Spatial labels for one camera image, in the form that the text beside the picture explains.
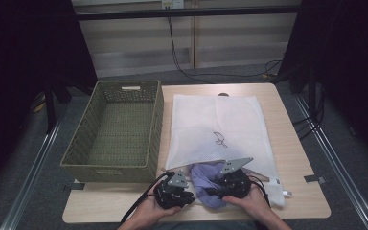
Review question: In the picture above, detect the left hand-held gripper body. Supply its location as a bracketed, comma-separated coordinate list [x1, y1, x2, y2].
[152, 170, 190, 210]

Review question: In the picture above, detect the white mesh laundry bag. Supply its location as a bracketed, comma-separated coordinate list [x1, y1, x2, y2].
[163, 93, 293, 208]

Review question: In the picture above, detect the yellow floor object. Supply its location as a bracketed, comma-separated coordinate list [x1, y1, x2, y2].
[33, 91, 48, 113]

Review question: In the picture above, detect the purple garment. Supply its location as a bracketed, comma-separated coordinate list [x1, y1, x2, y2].
[190, 161, 229, 209]

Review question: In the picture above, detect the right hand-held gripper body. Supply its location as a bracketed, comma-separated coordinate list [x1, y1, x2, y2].
[215, 156, 254, 199]

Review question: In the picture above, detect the green woven basket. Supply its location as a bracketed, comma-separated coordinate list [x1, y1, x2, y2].
[59, 80, 165, 185]

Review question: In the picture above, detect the metal floor rail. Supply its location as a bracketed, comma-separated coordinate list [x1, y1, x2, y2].
[294, 95, 368, 230]
[0, 109, 65, 230]

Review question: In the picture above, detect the person's left hand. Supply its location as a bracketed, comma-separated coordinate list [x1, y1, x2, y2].
[135, 191, 183, 224]

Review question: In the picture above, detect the person's right hand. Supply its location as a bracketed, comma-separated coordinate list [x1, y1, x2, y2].
[222, 184, 271, 214]

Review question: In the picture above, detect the black metal stand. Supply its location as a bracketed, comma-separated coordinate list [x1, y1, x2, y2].
[42, 76, 58, 134]

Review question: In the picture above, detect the bundle of black floor cables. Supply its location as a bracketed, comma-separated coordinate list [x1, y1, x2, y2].
[292, 85, 326, 142]

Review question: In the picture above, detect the black tape mark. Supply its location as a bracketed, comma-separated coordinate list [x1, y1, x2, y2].
[63, 181, 86, 193]

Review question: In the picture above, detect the right hand-held gripper cable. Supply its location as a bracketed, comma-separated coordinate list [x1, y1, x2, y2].
[248, 175, 271, 207]

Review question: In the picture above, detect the white wall power outlet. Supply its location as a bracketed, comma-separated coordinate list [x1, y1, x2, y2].
[161, 0, 185, 10]

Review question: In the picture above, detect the left hand-held gripper cable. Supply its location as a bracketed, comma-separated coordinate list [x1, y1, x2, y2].
[120, 172, 174, 225]

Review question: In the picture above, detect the long black wall cable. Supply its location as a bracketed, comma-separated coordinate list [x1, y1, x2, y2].
[167, 16, 284, 84]

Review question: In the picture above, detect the black curtain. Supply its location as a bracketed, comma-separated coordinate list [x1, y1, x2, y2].
[277, 0, 368, 169]
[0, 0, 99, 196]

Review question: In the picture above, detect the hand-held gripper cable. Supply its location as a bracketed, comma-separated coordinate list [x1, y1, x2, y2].
[120, 172, 174, 225]
[248, 175, 271, 207]

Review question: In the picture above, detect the black horizontal bar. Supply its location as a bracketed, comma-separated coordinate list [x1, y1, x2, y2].
[76, 5, 302, 22]

